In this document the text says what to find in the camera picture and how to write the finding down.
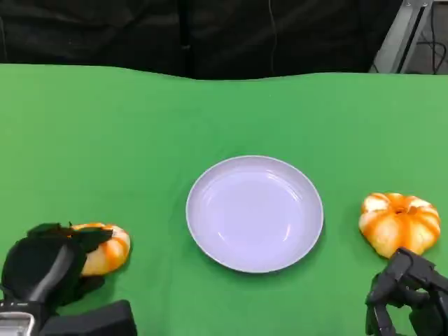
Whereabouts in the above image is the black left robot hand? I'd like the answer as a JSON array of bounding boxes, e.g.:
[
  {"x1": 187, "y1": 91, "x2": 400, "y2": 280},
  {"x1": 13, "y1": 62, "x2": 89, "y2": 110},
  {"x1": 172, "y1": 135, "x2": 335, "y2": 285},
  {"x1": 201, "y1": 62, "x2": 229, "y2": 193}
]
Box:
[{"x1": 1, "y1": 222, "x2": 116, "y2": 316}]

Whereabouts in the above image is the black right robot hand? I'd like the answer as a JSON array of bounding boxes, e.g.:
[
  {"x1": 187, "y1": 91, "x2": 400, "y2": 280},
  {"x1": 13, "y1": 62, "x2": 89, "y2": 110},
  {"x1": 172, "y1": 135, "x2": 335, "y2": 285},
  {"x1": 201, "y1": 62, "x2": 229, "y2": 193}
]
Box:
[{"x1": 365, "y1": 246, "x2": 448, "y2": 336}]

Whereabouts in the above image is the green table cloth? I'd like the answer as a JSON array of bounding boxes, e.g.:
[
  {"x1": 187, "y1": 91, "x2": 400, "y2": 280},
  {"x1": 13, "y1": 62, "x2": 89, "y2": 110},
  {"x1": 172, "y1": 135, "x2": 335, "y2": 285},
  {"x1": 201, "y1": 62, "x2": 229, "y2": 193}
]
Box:
[{"x1": 0, "y1": 64, "x2": 448, "y2": 336}]

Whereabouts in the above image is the lilac plate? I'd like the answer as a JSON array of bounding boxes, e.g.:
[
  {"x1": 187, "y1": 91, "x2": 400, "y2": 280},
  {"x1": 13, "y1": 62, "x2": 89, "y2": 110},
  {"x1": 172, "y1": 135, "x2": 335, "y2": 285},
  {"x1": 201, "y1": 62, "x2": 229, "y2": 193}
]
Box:
[{"x1": 185, "y1": 155, "x2": 325, "y2": 274}]

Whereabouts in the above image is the black curtain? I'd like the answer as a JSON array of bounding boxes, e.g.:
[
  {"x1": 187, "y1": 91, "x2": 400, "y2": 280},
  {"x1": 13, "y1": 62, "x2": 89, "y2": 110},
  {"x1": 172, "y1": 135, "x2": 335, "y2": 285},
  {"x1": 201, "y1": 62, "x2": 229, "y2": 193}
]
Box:
[{"x1": 0, "y1": 0, "x2": 404, "y2": 81}]

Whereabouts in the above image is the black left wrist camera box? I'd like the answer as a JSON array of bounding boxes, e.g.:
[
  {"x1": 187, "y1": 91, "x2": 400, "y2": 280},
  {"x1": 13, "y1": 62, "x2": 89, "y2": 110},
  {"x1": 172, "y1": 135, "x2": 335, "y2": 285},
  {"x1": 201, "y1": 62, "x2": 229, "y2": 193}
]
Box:
[{"x1": 41, "y1": 300, "x2": 138, "y2": 336}]

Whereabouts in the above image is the black looped cable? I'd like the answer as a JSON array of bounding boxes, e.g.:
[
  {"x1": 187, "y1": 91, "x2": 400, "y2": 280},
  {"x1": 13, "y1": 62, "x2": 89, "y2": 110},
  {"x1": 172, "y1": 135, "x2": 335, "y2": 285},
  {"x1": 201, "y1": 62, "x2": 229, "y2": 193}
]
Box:
[{"x1": 417, "y1": 6, "x2": 448, "y2": 75}]

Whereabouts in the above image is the aluminium frame post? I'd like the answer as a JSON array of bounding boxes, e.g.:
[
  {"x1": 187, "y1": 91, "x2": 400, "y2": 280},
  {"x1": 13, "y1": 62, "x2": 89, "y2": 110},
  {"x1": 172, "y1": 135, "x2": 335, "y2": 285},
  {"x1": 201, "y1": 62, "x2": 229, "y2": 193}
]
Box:
[{"x1": 368, "y1": 0, "x2": 437, "y2": 74}]

